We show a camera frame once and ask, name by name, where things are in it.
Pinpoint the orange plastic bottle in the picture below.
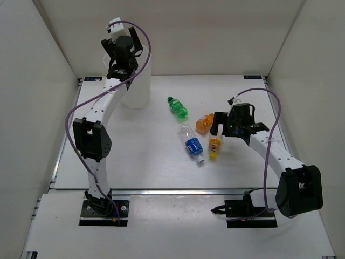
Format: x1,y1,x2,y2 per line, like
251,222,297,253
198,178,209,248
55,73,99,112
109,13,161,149
195,113,214,134

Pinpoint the green plastic bottle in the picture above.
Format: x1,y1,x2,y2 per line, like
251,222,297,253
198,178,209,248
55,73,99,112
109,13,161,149
167,97,189,119

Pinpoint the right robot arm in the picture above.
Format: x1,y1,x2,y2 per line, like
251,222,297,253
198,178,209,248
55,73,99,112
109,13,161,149
210,103,323,217

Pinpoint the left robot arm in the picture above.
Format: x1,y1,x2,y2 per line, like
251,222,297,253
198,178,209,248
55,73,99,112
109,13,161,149
72,26,143,216

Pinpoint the white plastic bin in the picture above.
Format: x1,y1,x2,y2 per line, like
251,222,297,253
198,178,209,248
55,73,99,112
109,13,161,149
120,55,152,109

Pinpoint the clear bottle yellow cap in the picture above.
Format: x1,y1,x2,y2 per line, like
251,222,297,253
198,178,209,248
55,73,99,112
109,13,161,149
209,134,223,161

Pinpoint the clear bottle blue label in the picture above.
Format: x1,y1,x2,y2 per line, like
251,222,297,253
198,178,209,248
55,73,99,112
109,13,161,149
178,122,205,164

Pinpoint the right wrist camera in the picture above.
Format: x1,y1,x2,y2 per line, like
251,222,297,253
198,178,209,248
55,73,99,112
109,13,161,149
227,96,242,106

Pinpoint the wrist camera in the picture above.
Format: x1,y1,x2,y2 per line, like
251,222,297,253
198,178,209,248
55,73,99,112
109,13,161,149
227,96,242,106
106,17,128,43

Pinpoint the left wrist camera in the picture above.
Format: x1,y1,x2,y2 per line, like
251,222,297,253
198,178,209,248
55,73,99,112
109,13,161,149
106,17,128,43

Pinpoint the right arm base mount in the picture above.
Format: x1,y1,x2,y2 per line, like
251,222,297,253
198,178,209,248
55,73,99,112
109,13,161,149
211,191,278,229

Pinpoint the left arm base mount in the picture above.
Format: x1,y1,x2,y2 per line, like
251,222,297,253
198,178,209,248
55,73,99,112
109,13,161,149
79,191,130,227

